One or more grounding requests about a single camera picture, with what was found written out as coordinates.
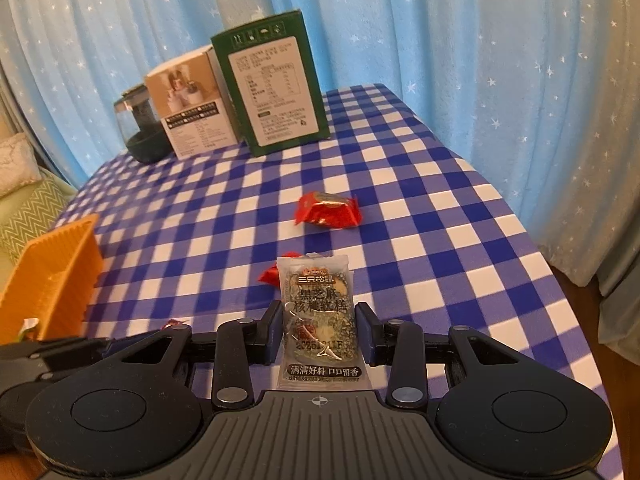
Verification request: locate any white product box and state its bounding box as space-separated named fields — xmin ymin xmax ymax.
xmin=144 ymin=46 xmax=240 ymax=159

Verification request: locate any green carton box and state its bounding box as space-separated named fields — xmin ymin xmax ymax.
xmin=212 ymin=10 xmax=330 ymax=157

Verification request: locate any white embroidered pillow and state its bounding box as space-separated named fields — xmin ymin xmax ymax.
xmin=0 ymin=132 xmax=42 ymax=197

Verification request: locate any small red white candy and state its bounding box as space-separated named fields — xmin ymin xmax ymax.
xmin=162 ymin=318 xmax=188 ymax=330

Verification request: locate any green zigzag pillow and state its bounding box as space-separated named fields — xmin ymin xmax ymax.
xmin=0 ymin=173 xmax=77 ymax=265

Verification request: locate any white snack wrapper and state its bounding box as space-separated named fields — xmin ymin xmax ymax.
xmin=16 ymin=318 xmax=40 ymax=342

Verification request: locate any grey sesame snack packet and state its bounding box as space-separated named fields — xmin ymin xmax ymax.
xmin=277 ymin=254 xmax=371 ymax=391

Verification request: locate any dark glass humidifier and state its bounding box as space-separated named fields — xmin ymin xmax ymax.
xmin=114 ymin=84 xmax=174 ymax=165

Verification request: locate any orange plastic tray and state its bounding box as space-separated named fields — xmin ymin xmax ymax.
xmin=1 ymin=214 xmax=103 ymax=344

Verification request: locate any blue white checkered tablecloth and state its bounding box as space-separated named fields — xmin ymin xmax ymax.
xmin=27 ymin=84 xmax=612 ymax=479

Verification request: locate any red foil snack packet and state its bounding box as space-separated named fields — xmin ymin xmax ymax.
xmin=294 ymin=192 xmax=362 ymax=229

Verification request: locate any grey curtain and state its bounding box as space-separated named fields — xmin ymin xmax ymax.
xmin=547 ymin=0 xmax=639 ymax=363

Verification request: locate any light blue star curtain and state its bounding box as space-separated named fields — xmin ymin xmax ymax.
xmin=0 ymin=0 xmax=640 ymax=241

